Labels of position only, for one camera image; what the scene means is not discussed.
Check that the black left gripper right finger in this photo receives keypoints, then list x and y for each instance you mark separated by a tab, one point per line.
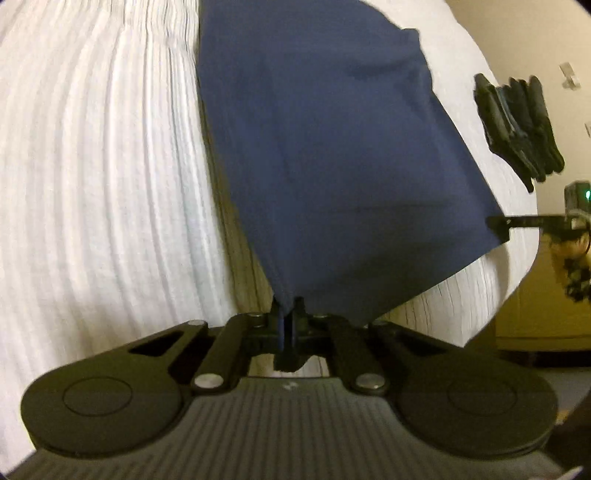
332	339

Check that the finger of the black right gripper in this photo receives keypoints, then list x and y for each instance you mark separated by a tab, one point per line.
558	227

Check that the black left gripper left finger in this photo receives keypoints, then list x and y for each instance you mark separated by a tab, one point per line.
244	336

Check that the navy blue garment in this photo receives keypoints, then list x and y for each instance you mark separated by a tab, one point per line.
353	186

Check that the wooden bedside cabinet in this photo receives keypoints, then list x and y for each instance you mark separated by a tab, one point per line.
539	317

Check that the white ribbed bed cover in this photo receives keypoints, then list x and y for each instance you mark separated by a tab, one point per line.
116	223

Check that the metal wall hook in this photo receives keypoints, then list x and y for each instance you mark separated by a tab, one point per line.
571	80

